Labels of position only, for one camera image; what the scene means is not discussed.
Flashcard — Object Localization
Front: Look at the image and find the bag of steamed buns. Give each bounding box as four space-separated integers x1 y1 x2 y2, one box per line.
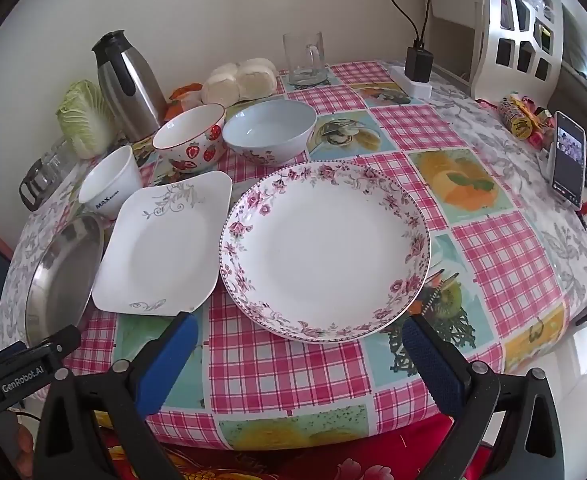
201 57 278 107

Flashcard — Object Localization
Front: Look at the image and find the white cutout chair back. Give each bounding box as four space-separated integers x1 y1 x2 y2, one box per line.
471 0 564 106

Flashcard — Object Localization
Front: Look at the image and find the glass jar with black handle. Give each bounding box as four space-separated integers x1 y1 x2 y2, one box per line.
18 137 82 212

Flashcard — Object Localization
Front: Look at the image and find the white power strip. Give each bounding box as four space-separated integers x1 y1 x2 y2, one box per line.
390 62 433 101

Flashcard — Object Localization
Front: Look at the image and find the square white plate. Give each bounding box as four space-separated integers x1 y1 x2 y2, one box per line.
91 170 234 317

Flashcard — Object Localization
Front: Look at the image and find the round pink floral plate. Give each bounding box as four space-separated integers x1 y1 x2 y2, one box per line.
220 161 431 345

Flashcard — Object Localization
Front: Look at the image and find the white phone stand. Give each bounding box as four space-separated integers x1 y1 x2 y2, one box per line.
538 150 581 211

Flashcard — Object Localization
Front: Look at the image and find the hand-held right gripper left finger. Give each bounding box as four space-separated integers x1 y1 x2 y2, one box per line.
32 311 200 480

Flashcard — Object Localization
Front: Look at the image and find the round steel plate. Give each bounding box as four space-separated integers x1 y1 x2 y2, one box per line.
24 214 105 348

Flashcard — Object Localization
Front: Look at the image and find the black cable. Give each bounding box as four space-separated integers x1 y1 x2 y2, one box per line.
378 0 419 43
418 0 451 43

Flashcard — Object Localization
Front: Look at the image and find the smartphone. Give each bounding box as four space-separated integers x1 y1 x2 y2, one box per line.
551 111 587 209

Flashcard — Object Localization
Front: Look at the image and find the strawberry print bowl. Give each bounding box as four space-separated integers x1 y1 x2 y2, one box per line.
152 103 227 175

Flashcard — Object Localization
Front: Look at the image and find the black charger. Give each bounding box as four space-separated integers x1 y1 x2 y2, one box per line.
405 40 434 84

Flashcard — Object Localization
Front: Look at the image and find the pink checked tablecloth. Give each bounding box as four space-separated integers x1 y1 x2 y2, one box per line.
66 60 567 453

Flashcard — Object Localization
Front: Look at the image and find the clear glass mug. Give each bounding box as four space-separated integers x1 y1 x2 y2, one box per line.
282 31 330 87

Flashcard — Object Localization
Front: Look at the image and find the light blue bowl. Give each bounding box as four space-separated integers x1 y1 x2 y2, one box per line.
222 99 318 167

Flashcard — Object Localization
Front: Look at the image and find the person's left hand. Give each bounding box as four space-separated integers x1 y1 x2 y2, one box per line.
16 427 37 478

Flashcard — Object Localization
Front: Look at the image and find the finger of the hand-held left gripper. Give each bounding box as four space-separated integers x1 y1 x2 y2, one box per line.
21 325 82 361

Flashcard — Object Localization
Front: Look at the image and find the white cabinet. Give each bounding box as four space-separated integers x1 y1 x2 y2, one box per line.
423 0 489 96

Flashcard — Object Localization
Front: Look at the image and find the red candy packet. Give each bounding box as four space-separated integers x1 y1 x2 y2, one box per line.
526 105 558 151

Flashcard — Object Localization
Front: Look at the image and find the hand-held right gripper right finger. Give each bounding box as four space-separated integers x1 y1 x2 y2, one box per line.
402 312 564 480

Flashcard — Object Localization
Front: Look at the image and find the red floral cloth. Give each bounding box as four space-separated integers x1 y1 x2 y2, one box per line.
88 410 494 480

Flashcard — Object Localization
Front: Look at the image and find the orange snack packet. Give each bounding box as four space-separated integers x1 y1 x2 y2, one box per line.
166 82 205 118

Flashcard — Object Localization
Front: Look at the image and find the napa cabbage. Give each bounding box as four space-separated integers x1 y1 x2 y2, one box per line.
56 80 117 160

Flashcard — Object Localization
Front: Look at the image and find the steel thermos jug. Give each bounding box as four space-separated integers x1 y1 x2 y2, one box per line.
92 29 163 144

